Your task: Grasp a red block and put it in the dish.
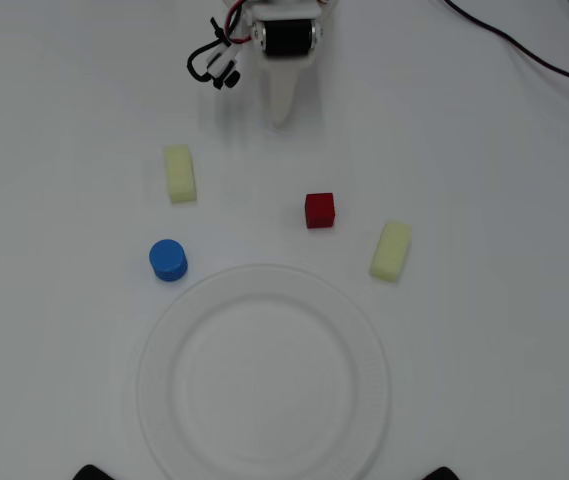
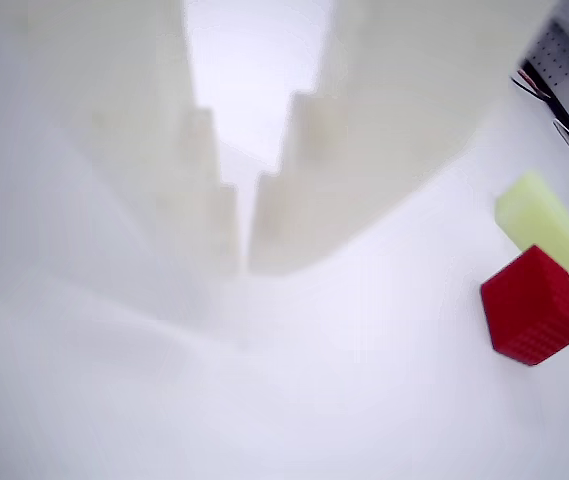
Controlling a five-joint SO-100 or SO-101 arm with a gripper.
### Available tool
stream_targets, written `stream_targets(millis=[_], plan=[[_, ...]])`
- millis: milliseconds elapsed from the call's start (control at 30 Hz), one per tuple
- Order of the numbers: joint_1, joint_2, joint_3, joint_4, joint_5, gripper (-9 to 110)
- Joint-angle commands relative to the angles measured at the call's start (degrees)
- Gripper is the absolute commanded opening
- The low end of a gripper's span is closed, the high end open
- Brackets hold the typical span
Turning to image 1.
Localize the black camera cable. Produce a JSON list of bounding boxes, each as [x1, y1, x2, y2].
[[185, 16, 230, 84]]

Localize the white paper plate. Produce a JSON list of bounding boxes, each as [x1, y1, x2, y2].
[[135, 263, 394, 480]]

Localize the black stand foot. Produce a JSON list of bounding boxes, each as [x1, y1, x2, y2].
[[422, 465, 468, 480], [72, 464, 115, 480]]

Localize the blue cylinder block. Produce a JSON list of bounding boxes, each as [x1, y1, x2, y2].
[[148, 238, 189, 283]]

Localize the pale yellow foam block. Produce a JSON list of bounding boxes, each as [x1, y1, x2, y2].
[[162, 144, 199, 205], [368, 220, 413, 286]]

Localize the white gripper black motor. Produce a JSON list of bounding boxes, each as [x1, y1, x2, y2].
[[246, 0, 338, 128]]

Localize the red white servo wires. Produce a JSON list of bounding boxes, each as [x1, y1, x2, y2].
[[221, 0, 253, 47]]

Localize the red cube block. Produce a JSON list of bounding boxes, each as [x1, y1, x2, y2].
[[304, 192, 337, 231]]

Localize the small white wrist camera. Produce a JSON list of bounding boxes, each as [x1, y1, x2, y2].
[[204, 43, 243, 92]]

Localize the red black power cable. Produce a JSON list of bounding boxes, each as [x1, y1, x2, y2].
[[442, 0, 569, 101]]

